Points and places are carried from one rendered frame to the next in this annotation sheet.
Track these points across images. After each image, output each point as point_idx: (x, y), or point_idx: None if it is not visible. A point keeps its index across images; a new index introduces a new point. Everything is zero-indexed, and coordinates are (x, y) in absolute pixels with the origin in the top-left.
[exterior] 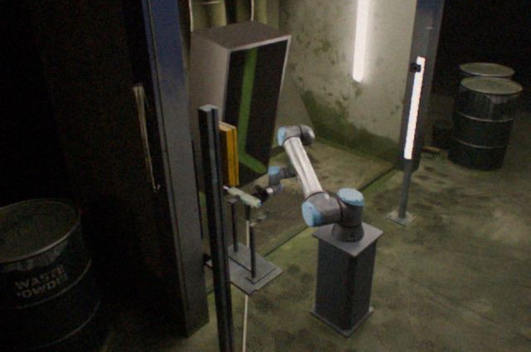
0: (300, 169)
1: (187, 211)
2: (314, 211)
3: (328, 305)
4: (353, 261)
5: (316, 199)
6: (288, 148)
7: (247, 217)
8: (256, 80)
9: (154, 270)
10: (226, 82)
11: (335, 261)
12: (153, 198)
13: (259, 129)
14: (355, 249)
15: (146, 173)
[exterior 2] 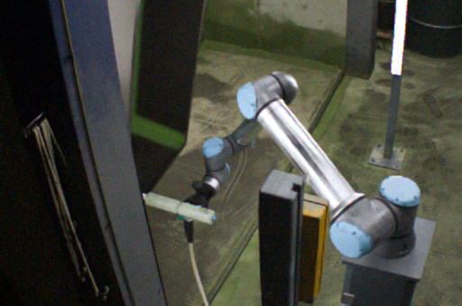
0: (309, 163)
1: (150, 300)
2: (361, 236)
3: None
4: (412, 282)
5: (357, 215)
6: (271, 124)
7: (190, 237)
8: None
9: None
10: (135, 27)
11: (382, 288)
12: (84, 294)
13: (162, 75)
14: (415, 266)
15: (28, 227)
